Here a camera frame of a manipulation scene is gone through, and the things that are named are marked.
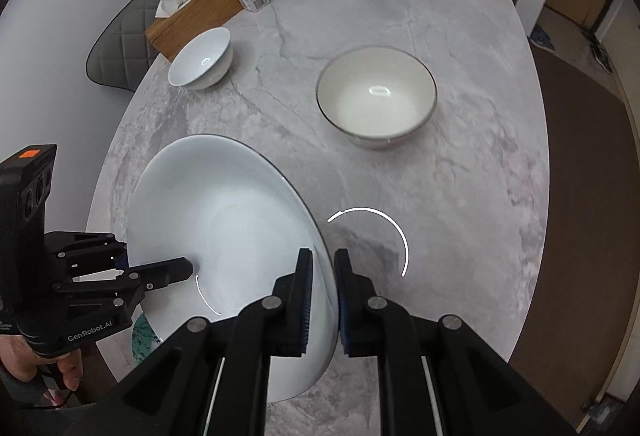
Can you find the cream patterned bowl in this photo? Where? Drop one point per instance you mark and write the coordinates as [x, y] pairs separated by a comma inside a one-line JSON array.
[[375, 91]]

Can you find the large white bowl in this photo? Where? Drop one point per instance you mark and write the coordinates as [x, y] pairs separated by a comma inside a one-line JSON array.
[[225, 216]]

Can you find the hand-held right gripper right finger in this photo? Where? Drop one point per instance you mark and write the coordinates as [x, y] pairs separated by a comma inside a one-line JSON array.
[[341, 316]]

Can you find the small white bowl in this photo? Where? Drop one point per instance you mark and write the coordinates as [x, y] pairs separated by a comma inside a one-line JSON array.
[[200, 59]]

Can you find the small teal floral plate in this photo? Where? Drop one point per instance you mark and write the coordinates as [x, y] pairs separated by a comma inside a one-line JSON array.
[[142, 336]]

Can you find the grey slipper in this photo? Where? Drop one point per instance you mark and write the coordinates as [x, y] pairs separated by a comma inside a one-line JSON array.
[[542, 39]]

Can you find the person's left hand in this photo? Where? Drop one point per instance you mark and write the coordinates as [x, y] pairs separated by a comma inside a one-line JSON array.
[[70, 371]]

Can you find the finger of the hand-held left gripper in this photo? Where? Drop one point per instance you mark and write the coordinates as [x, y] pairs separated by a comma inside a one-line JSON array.
[[90, 248], [160, 273]]

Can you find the grey quilted chair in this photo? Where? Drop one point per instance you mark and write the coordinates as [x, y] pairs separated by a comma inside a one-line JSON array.
[[125, 41]]

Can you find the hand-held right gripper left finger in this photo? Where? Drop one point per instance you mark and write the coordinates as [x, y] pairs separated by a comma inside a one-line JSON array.
[[306, 316]]

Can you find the wooden tissue box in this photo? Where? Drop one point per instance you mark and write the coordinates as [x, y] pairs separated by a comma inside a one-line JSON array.
[[200, 11]]

